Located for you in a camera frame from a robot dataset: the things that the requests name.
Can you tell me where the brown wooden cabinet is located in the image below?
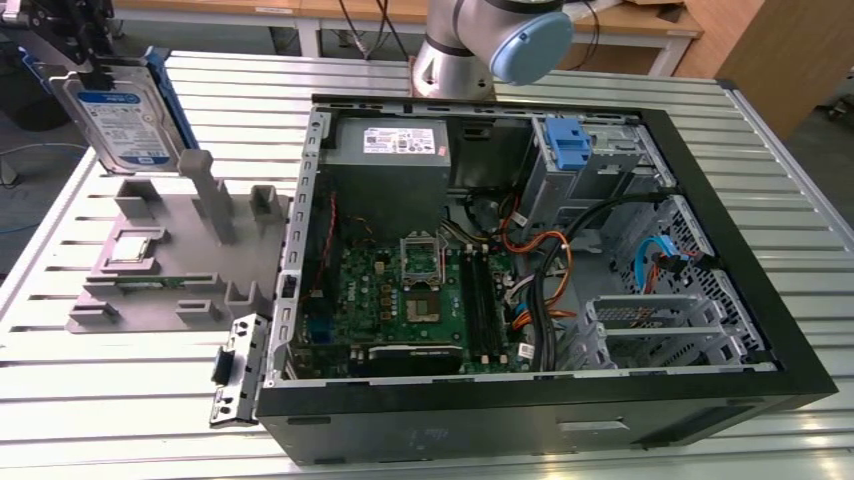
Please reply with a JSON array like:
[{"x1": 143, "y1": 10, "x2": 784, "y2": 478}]
[{"x1": 717, "y1": 0, "x2": 854, "y2": 141}]

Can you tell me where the blue data wire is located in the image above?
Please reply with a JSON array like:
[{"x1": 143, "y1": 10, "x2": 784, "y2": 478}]
[{"x1": 637, "y1": 237, "x2": 676, "y2": 296}]

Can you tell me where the black RAM slot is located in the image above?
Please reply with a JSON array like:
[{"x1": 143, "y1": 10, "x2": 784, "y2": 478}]
[
  {"x1": 463, "y1": 243, "x2": 489, "y2": 364},
  {"x1": 481, "y1": 243, "x2": 507, "y2": 364}
]

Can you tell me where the hard disk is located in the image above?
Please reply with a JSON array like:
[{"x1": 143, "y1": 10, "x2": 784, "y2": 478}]
[{"x1": 19, "y1": 44, "x2": 202, "y2": 175}]

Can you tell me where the white framed desk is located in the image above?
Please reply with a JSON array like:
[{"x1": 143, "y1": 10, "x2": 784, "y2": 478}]
[{"x1": 112, "y1": 0, "x2": 429, "y2": 56}]

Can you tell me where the wooden desk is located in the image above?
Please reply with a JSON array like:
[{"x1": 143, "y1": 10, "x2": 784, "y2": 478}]
[{"x1": 573, "y1": 0, "x2": 706, "y2": 76}]

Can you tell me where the CPU socket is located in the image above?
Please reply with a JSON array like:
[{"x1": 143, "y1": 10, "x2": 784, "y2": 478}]
[{"x1": 405, "y1": 294, "x2": 447, "y2": 325}]

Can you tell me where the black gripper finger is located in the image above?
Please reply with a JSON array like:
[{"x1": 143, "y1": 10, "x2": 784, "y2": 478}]
[{"x1": 79, "y1": 52, "x2": 114, "y2": 92}]

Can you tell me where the blue drive latch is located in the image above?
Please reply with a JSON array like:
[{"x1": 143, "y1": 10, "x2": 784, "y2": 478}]
[{"x1": 543, "y1": 117, "x2": 594, "y2": 171}]

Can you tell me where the disk power wire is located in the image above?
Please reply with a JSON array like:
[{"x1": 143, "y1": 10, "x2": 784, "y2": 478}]
[{"x1": 657, "y1": 249, "x2": 720, "y2": 274}]

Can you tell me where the metal socket cover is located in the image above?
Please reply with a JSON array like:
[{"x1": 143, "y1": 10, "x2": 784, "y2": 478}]
[{"x1": 398, "y1": 230, "x2": 447, "y2": 291}]

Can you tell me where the black open PC case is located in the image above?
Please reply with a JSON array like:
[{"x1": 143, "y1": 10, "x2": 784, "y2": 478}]
[{"x1": 253, "y1": 92, "x2": 841, "y2": 466}]

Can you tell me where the grey power supply unit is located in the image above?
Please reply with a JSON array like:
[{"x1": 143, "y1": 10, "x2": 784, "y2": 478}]
[{"x1": 319, "y1": 115, "x2": 455, "y2": 236}]

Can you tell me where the black office chair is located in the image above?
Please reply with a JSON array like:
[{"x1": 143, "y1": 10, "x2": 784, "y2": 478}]
[{"x1": 0, "y1": 44, "x2": 75, "y2": 131}]

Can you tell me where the grey expansion slot latch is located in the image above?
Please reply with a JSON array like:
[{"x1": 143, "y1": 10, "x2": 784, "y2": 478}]
[{"x1": 207, "y1": 312, "x2": 273, "y2": 429}]

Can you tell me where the silver disk bay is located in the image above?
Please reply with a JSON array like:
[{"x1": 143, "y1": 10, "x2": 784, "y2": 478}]
[{"x1": 577, "y1": 292, "x2": 766, "y2": 371}]

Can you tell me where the green RAM stick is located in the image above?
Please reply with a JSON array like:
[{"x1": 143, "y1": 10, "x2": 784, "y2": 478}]
[{"x1": 112, "y1": 277, "x2": 189, "y2": 291}]

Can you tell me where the thin red wire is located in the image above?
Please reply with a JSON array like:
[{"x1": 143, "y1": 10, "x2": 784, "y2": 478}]
[{"x1": 318, "y1": 192, "x2": 335, "y2": 271}]

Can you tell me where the black graphics card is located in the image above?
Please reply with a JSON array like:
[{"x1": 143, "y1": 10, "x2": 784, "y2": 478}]
[{"x1": 346, "y1": 342, "x2": 466, "y2": 379}]

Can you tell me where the orange wire bundle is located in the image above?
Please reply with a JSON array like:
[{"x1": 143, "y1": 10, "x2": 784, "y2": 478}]
[{"x1": 499, "y1": 232, "x2": 576, "y2": 331}]

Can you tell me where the silver drive cage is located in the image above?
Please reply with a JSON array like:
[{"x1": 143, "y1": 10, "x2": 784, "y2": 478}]
[{"x1": 519, "y1": 117, "x2": 676, "y2": 236}]

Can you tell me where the thick black cable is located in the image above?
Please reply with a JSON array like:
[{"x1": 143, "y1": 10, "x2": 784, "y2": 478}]
[{"x1": 533, "y1": 194, "x2": 669, "y2": 374}]

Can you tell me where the silver CPU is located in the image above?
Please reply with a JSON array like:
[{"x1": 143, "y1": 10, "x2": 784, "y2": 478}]
[{"x1": 110, "y1": 238, "x2": 153, "y2": 264}]

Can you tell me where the grey parts rack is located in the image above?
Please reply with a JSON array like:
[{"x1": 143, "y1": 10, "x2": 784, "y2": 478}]
[{"x1": 63, "y1": 149, "x2": 295, "y2": 336}]

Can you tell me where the green motherboard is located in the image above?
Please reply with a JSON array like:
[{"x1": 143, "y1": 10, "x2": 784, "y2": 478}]
[{"x1": 293, "y1": 239, "x2": 535, "y2": 376}]

